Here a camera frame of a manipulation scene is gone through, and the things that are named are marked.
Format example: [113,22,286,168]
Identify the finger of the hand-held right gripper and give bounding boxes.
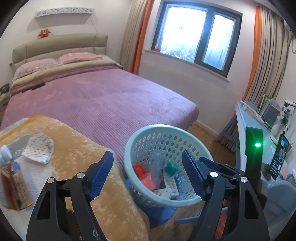
[198,156,246,178]

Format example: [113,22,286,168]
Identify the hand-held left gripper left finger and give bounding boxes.
[25,150,115,241]

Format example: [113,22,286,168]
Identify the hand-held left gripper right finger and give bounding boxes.
[181,149,271,241]

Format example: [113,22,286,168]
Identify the small green packet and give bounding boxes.
[165,161,178,175]

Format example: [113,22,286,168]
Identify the clear plastic bottle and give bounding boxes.
[148,153,169,183]

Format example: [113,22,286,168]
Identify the pale green plastic basket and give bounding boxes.
[124,124,214,207]

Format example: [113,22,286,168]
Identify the black smartphone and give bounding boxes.
[269,134,289,180]

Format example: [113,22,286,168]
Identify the blue grey desk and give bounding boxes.
[215,100,296,209]

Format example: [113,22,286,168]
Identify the white figurine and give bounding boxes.
[271,109,287,137]

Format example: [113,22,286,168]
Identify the orange and white book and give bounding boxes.
[240,100,265,126]

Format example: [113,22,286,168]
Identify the white and blue jar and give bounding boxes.
[283,98,296,137]

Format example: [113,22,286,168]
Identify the bed with purple cover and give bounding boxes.
[0,33,200,163]

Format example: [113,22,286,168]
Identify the brown woven holder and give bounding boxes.
[0,160,34,211]

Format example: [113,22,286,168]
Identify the bottle with white cap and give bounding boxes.
[0,145,14,174]

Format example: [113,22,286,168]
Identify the pink pillows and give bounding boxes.
[10,54,123,88]

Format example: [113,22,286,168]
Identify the beige nightstand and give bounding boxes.
[0,94,11,121]

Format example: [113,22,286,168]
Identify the dark framed window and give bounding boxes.
[151,1,243,78]

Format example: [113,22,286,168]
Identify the orange plush toy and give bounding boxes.
[38,28,51,39]

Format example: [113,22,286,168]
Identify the grey picture frame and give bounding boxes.
[264,104,281,127]

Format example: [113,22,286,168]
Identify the green picture frame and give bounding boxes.
[258,94,272,114]

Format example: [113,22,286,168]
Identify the white wall shelf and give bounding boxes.
[34,8,95,18]

